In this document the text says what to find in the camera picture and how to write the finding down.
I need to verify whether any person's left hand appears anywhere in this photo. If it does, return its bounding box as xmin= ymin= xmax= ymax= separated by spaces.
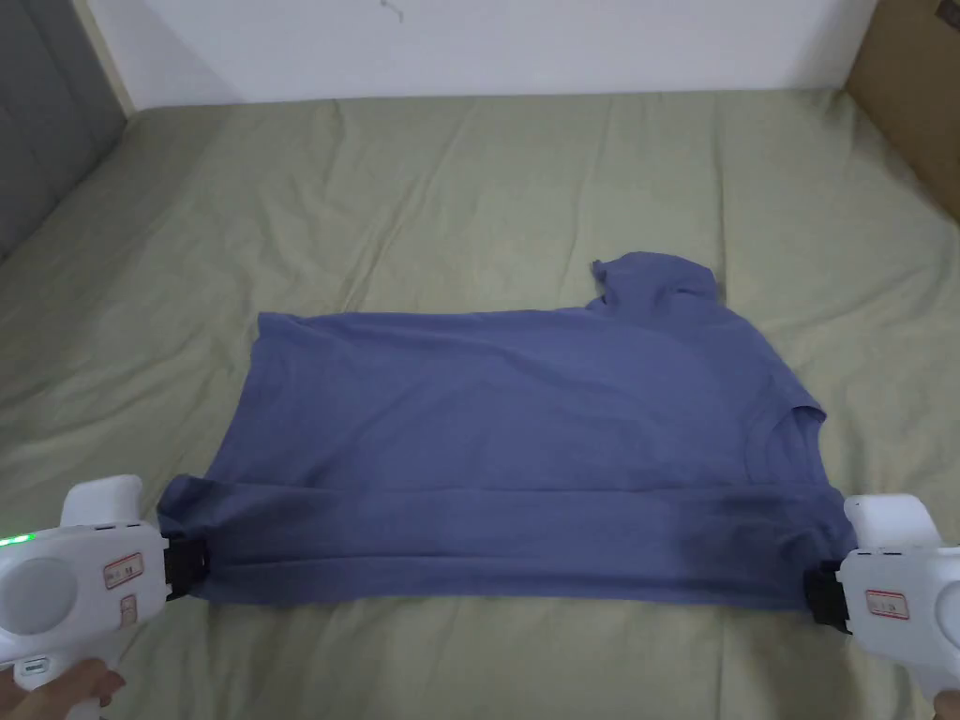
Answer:
xmin=0 ymin=658 xmax=127 ymax=720

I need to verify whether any blue shirt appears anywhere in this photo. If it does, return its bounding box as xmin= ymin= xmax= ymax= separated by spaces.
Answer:
xmin=156 ymin=251 xmax=858 ymax=621

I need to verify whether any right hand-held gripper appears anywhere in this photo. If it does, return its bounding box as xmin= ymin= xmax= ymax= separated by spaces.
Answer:
xmin=803 ymin=494 xmax=960 ymax=706

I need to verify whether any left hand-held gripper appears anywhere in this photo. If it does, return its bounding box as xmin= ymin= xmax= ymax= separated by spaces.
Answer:
xmin=0 ymin=474 xmax=210 ymax=712

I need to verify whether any brown cardboard carton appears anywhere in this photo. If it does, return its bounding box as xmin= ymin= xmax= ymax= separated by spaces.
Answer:
xmin=846 ymin=0 xmax=960 ymax=211

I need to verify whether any grey padded headboard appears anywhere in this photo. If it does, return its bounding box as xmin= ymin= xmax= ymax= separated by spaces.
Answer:
xmin=0 ymin=0 xmax=128 ymax=263

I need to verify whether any bed with pale green sheet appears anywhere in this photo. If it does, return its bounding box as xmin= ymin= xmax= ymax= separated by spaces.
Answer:
xmin=0 ymin=88 xmax=960 ymax=720

